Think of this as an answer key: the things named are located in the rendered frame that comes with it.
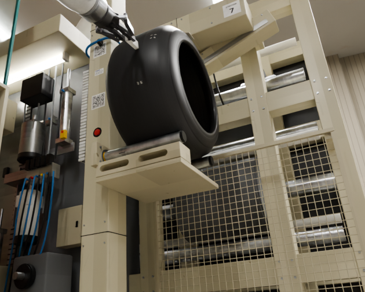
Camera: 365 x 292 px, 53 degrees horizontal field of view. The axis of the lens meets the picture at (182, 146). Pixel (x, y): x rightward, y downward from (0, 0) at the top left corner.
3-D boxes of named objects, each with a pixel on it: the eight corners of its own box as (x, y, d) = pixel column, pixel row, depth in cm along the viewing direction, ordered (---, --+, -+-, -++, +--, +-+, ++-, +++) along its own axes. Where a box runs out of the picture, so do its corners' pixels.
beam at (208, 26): (140, 53, 201) (139, 32, 207) (161, 76, 222) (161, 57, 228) (246, 13, 178) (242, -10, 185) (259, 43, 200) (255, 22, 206)
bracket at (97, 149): (90, 165, 138) (91, 142, 142) (144, 191, 171) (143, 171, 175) (97, 164, 137) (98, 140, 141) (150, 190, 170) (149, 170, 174)
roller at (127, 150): (103, 163, 142) (100, 152, 142) (109, 162, 146) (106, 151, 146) (183, 142, 129) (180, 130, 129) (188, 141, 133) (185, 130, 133)
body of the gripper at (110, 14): (107, -4, 115) (123, 11, 123) (86, 6, 118) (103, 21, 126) (109, 15, 112) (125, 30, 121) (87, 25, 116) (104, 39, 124)
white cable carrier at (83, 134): (77, 161, 159) (83, 71, 178) (85, 164, 163) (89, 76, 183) (86, 159, 157) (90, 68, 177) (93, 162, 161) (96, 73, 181)
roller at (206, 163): (141, 183, 166) (138, 174, 165) (145, 179, 170) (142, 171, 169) (212, 167, 153) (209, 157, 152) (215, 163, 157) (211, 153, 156)
